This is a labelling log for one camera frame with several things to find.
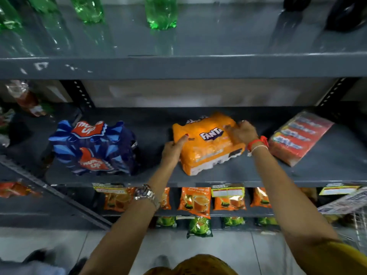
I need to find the person's left hand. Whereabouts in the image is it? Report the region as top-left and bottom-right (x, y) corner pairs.
(160, 134), (189, 167)

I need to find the person's right hand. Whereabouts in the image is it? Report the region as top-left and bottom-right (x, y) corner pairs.
(224, 120), (259, 146)

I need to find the orange shrink-wrapped drink pack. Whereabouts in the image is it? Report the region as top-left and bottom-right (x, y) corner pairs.
(172, 112), (247, 176)

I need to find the person's right forearm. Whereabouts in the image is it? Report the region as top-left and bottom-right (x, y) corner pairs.
(249, 145), (340, 250)

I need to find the person's left forearm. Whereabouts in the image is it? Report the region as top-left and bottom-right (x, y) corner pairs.
(79, 164), (180, 275)

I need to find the red wristband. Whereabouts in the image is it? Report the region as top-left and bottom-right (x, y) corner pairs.
(247, 136), (269, 152)

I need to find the orange tea packet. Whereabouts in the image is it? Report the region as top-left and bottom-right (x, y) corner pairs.
(103, 188), (136, 213)
(250, 187), (272, 209)
(213, 195), (247, 211)
(160, 187), (172, 210)
(177, 187), (212, 218)

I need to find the yellow shelf price tag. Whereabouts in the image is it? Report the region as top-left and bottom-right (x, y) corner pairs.
(92, 183), (127, 194)
(319, 184), (361, 196)
(211, 184), (245, 198)

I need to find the silver wristwatch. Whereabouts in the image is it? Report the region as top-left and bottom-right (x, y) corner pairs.
(134, 184), (161, 210)

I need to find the red shrink-wrapped drink pack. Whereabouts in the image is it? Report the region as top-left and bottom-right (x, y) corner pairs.
(268, 111), (335, 167)

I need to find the grey metal shelving unit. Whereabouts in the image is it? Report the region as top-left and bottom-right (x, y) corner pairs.
(0, 0), (367, 231)
(0, 80), (113, 230)

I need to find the blue shrink-wrapped drink pack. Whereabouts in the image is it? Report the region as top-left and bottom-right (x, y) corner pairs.
(48, 120), (139, 176)

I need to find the green plastic bottle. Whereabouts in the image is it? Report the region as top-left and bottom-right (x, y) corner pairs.
(0, 0), (23, 31)
(144, 0), (178, 30)
(70, 0), (104, 24)
(28, 0), (59, 14)

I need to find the white printed packet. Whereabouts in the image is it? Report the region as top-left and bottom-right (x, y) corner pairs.
(317, 187), (367, 216)

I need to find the dark plastic bottle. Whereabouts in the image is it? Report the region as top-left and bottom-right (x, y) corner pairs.
(283, 0), (313, 12)
(325, 0), (367, 32)

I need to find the clear bottle with red label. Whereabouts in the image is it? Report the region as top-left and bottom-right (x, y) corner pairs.
(5, 80), (48, 117)

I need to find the black shoe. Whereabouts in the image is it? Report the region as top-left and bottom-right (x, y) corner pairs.
(68, 257), (88, 275)
(22, 248), (55, 264)

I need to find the yellow shirt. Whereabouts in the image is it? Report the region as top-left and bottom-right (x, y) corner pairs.
(143, 239), (367, 275)

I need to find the orange foil snack packet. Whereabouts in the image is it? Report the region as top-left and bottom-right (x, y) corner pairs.
(0, 180), (42, 198)

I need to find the colourful snack packet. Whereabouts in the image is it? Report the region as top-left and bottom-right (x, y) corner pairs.
(0, 106), (15, 148)

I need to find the thin white bracelet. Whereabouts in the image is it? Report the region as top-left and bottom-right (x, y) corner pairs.
(248, 145), (269, 157)

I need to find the wire basket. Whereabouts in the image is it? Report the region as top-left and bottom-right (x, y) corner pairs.
(351, 207), (367, 247)

